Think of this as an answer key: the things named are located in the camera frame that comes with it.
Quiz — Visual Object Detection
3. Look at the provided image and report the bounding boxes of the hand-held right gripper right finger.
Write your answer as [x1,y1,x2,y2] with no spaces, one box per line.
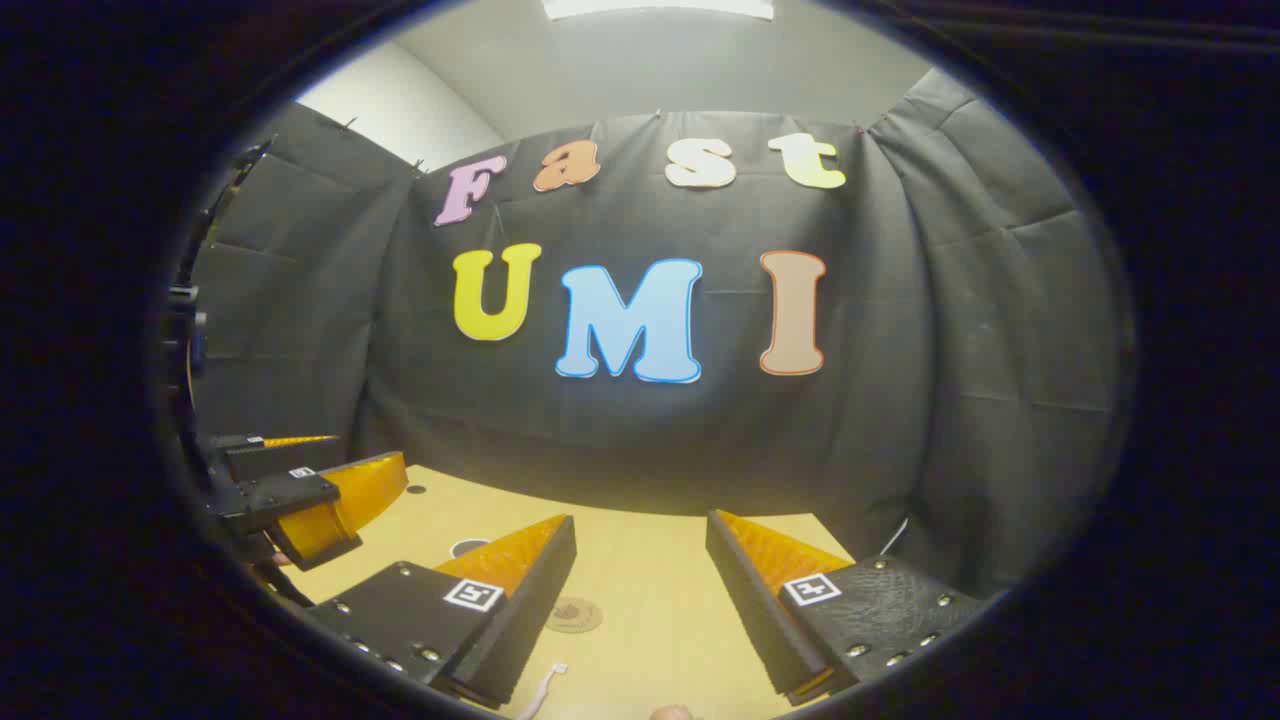
[706,509,986,706]

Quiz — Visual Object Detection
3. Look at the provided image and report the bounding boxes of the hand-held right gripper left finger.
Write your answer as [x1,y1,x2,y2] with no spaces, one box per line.
[305,515,578,711]

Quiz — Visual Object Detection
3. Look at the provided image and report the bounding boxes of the round cork coaster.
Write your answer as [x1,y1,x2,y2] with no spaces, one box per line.
[545,596,605,635]

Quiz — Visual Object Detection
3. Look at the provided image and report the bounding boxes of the pale pink toothbrush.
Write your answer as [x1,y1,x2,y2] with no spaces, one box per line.
[513,662,570,720]

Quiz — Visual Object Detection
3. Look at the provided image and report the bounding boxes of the wooden desktop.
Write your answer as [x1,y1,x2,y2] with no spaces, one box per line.
[285,463,856,720]

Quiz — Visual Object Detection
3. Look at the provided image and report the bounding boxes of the black backdrop cloth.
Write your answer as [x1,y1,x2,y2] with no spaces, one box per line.
[185,68,1121,601]

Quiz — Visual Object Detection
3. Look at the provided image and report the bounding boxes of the ceiling light panel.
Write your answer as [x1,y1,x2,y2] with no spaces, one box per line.
[543,0,776,22]

